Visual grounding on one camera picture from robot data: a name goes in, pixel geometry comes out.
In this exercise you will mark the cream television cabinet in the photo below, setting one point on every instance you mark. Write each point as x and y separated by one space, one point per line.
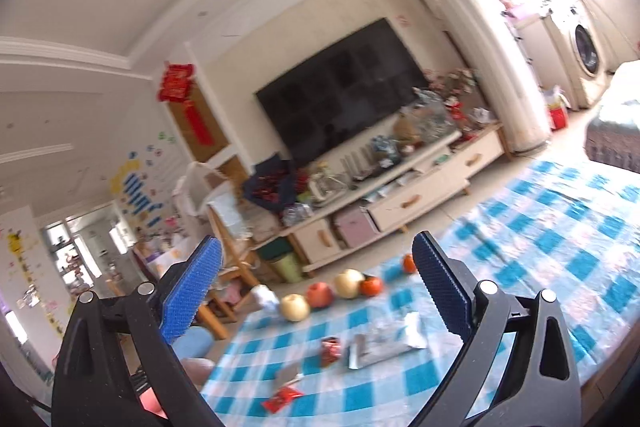
415 197

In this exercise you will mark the blue padded stool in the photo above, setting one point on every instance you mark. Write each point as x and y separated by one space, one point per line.
192 342

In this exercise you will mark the grey sofa with white cover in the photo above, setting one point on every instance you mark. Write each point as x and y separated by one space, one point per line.
617 117

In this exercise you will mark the tangerine with green leaf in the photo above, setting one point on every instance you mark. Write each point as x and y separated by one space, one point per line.
371 286

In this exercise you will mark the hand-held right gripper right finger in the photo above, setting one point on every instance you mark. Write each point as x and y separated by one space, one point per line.
442 282

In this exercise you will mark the green waste bin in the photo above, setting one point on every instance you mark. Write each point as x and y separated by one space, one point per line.
282 263

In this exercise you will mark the black router with antennas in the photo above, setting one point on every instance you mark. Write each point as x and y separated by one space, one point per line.
360 164

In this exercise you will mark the red gift box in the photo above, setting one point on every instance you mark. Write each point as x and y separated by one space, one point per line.
457 113

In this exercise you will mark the brown paper bag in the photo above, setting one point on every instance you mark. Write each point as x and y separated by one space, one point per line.
406 127

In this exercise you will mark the red floor bag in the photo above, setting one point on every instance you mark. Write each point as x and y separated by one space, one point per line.
558 116

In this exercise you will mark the small yellow apple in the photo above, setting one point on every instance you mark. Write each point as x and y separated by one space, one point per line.
294 307

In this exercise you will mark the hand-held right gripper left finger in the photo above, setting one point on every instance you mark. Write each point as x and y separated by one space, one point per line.
192 287

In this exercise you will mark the glass electric kettle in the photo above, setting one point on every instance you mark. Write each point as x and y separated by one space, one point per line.
325 189

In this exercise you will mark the red hanging knot decoration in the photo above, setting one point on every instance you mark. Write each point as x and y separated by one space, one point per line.
180 87

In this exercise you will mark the red apple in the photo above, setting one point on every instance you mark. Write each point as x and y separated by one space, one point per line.
320 295

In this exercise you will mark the dark wrapped red flower bouquet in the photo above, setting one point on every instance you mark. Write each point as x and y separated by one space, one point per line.
272 184

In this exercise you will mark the white wet wipes packet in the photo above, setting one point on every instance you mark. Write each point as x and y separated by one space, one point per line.
387 342

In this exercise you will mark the wooden chair with lace cover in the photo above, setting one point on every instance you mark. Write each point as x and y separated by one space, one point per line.
232 227

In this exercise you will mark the pink storage box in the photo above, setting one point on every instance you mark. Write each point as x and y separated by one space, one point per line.
356 228

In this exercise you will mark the red cartoon print packet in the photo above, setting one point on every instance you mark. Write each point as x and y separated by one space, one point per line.
282 399

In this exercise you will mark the white plastic bottle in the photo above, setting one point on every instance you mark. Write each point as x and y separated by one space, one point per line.
265 298

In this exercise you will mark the white standing air conditioner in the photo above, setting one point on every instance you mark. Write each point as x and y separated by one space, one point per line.
475 32

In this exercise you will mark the pink plastic container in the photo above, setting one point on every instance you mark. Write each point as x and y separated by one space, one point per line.
151 402

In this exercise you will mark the white mesh food cover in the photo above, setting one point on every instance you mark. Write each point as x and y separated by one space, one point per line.
200 187

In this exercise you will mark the plain tangerine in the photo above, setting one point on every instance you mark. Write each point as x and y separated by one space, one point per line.
408 263

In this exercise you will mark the blue white checkered tablecloth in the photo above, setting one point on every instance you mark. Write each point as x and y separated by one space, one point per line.
525 232

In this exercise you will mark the large yellow pear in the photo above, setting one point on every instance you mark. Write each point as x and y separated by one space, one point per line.
349 283

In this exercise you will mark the black flat television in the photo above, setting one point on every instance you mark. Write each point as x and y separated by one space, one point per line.
345 92

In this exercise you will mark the group of water bottles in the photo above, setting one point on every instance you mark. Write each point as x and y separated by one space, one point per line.
385 149

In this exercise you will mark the small silver wrapper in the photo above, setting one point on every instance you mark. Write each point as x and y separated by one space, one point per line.
289 377

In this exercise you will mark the dried flower bunch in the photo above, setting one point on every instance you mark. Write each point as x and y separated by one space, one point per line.
452 82

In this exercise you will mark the colourful wall sticker chart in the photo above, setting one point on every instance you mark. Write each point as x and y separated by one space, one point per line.
140 192

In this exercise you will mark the red snack wrapper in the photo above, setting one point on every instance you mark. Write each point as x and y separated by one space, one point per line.
331 351

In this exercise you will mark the white front loading washing machine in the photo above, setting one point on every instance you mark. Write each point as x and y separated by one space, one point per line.
580 52

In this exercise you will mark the clear plastic bag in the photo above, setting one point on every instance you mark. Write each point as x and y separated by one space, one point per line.
432 109

